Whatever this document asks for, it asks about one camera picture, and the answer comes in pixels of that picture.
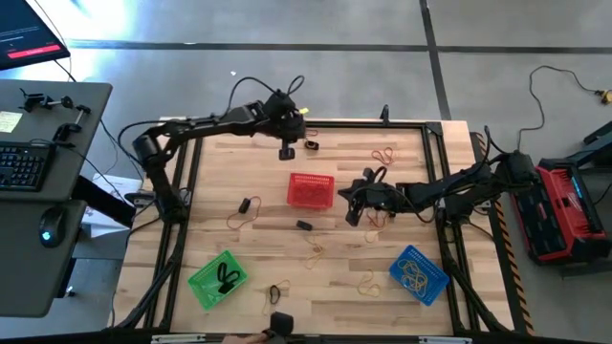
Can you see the yellow sticky note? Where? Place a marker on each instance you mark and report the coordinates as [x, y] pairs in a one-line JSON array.
[[9, 122]]

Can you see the black desk clamp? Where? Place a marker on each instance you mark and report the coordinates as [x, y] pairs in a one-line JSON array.
[[67, 129], [33, 101]]

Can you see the monitor with red button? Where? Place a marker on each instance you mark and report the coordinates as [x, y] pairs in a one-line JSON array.
[[24, 28]]

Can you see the black computer mouse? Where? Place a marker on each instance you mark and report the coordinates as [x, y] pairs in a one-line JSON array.
[[52, 224]]

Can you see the person's hand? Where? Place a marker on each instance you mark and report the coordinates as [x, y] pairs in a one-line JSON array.
[[248, 339]]

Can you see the red black power station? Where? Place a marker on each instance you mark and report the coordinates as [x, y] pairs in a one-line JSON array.
[[559, 215]]

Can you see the black yellow hazard strip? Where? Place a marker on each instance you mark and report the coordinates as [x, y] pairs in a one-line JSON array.
[[514, 267]]

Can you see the green plastic basket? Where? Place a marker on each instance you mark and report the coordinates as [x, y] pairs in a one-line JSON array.
[[203, 286]]

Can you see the black desk leg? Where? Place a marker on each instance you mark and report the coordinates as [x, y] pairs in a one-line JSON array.
[[100, 200]]

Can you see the blue plastic basket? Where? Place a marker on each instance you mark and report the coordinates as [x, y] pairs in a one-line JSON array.
[[442, 282]]

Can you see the black backlit keyboard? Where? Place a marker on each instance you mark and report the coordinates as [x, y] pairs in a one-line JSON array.
[[24, 167]]

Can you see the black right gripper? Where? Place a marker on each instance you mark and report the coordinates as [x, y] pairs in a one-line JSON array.
[[382, 197]]

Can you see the dark grey side desk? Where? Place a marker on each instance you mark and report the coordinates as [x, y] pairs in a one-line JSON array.
[[28, 277]]

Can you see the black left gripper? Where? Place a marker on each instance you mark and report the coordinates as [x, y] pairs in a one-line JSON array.
[[287, 122]]

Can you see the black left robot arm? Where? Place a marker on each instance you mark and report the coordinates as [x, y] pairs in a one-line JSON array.
[[201, 126]]

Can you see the silver metal bracket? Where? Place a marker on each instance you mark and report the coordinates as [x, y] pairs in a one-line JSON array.
[[444, 340], [178, 338]]

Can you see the black metal table frame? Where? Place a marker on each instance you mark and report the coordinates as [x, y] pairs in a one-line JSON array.
[[358, 124]]

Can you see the dark equipment base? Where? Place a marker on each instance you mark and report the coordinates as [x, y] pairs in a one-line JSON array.
[[600, 136]]

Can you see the black handheld object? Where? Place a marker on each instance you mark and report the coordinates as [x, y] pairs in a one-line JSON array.
[[282, 325]]

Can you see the white paper sheets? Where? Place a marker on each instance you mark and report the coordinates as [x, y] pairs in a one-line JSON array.
[[102, 224]]

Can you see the black frame clamp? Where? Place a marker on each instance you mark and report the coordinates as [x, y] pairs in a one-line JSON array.
[[385, 113]]

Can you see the red plastic basket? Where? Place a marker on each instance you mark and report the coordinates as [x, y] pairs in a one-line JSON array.
[[296, 181]]

